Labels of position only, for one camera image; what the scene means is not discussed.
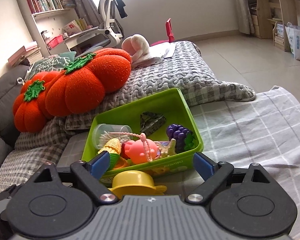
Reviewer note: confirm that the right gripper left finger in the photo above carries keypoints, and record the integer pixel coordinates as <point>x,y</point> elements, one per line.
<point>87,177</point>

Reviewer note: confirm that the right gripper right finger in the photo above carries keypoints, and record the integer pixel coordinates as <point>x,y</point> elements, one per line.
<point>215,176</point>

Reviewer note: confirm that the toy corn cob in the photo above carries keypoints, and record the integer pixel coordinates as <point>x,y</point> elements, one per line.
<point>113,147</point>

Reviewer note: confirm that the clear cup of swabs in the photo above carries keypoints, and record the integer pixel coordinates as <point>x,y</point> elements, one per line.
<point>102,133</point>

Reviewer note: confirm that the yellow toy pot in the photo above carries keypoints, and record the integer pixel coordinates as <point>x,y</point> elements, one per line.
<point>136,183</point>

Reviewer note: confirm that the small starfish toy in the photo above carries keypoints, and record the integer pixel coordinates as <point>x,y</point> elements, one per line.
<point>166,148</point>

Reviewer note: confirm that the pink rubber pig toy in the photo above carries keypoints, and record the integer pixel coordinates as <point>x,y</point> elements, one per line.
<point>135,151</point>

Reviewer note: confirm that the purple toy grapes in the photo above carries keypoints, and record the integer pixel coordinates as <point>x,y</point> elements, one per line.
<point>183,136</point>

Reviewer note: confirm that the dark patterned packet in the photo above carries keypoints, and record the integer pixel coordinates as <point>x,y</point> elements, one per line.
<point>151,122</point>

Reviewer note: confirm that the green plastic storage box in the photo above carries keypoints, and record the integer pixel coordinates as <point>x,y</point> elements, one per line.
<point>169,103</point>

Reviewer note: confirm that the light grey grid sheet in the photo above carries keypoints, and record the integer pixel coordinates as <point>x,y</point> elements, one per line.
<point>264,131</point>

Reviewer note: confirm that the small orange pumpkin cushion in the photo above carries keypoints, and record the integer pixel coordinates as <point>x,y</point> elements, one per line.
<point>29,110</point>

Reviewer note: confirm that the large orange pumpkin cushion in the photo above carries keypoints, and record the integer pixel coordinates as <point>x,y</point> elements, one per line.
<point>83,84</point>

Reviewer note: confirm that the grey sofa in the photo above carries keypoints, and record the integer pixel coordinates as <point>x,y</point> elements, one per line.
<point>9,90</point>

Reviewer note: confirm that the grey checkered quilt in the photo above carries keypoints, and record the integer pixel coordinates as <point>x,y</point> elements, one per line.
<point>186,70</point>

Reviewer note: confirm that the teal patterned pillow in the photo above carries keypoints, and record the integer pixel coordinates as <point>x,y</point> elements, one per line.
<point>54,62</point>

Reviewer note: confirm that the pink plush toy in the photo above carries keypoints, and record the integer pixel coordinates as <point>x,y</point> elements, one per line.
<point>136,46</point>

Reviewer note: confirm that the red chair back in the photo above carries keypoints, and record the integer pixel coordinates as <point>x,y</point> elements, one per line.
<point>169,31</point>

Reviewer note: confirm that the white office chair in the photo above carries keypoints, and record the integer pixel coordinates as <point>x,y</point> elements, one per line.
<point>110,28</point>

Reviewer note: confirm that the white paper bag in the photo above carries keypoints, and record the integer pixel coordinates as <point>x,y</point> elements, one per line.
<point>293,34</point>

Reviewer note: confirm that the white bookshelf with books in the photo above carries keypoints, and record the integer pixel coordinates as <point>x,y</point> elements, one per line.
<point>46,19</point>

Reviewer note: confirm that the wooden shelf unit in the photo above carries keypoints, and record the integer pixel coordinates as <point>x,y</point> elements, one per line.
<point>270,18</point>

